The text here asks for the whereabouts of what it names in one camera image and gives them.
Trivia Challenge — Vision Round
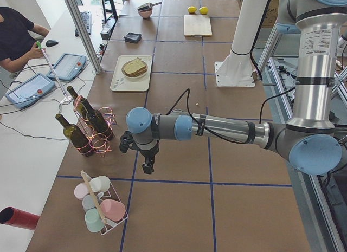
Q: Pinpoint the mint green cup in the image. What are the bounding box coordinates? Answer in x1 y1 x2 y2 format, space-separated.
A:
84 208 105 232

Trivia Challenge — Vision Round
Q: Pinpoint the far blue teach pendant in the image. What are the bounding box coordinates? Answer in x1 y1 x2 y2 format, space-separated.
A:
53 53 87 82

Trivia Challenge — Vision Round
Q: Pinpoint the white wire cup rack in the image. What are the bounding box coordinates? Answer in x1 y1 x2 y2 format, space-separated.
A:
81 171 128 235

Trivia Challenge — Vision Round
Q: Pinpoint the grey cup on rack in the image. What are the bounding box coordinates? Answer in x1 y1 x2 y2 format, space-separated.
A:
82 195 96 212

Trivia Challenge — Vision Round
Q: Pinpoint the aluminium frame post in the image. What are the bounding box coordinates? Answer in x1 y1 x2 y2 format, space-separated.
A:
64 0 102 74

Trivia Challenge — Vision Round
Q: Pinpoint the red cylinder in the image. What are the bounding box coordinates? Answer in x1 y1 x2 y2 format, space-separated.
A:
1 207 40 230

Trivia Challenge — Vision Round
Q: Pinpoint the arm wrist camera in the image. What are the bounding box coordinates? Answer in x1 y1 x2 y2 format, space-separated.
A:
119 131 136 153

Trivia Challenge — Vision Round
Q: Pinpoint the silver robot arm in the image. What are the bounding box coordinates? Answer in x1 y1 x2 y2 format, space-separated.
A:
119 0 346 175

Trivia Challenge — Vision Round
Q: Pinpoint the black keyboard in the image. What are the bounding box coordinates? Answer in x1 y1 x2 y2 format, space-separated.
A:
80 11 92 35

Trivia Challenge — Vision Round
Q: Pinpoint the pink cup on rack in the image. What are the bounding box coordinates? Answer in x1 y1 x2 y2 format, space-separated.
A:
100 199 126 222

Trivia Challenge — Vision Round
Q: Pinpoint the person in black shirt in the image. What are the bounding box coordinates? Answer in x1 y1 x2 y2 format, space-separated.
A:
1 7 49 73

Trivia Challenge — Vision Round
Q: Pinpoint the light pink cup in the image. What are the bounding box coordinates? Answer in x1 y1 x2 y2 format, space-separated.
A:
74 183 89 200

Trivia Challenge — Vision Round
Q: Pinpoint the dark green wine bottle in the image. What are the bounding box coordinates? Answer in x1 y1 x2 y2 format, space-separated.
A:
55 113 94 157

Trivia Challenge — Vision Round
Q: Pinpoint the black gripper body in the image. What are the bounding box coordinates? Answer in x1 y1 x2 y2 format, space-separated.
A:
137 143 159 174

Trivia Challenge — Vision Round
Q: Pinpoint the copper wire bottle rack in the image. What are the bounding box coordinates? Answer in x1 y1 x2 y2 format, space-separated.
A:
73 95 115 156

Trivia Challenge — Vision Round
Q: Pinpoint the wooden cutting board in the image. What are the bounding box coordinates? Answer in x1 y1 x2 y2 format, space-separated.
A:
184 15 213 37

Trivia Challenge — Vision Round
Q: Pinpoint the metal scoop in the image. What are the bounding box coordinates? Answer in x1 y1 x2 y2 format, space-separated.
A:
137 2 162 11

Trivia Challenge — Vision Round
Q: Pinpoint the white bear tray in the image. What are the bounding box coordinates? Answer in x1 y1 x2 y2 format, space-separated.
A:
110 55 152 92

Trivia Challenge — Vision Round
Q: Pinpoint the pink bowl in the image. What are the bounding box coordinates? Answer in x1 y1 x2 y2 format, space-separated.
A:
138 9 152 19

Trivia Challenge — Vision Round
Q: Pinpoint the grey folded cloth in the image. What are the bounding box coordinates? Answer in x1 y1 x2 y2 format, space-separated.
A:
123 32 142 43

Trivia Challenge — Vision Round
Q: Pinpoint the yellow lemon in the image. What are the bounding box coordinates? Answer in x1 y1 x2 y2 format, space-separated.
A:
188 6 197 14
198 7 209 15

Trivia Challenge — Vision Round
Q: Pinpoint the left yellow lemon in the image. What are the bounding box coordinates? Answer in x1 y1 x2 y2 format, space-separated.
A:
188 6 197 14

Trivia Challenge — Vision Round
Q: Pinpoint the black computer mouse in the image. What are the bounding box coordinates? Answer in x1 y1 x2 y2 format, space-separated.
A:
46 40 59 48

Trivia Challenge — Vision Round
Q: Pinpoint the white cup on rack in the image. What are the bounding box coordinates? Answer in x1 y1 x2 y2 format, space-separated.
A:
89 176 111 192

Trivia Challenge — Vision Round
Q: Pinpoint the blue teach pendant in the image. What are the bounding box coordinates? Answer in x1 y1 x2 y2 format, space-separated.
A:
5 73 55 109
53 53 87 82

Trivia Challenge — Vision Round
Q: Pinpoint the right yellow lemon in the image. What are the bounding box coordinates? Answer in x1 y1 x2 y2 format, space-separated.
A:
198 7 209 15

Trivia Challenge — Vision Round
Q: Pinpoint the pink stick tool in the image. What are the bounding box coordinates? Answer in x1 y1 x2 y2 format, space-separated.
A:
36 41 72 104

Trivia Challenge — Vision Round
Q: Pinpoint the bread slice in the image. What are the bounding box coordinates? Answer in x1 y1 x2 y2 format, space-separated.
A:
123 57 149 77

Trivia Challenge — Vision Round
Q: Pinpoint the near blue teach pendant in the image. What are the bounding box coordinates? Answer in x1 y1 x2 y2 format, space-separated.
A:
5 73 55 109

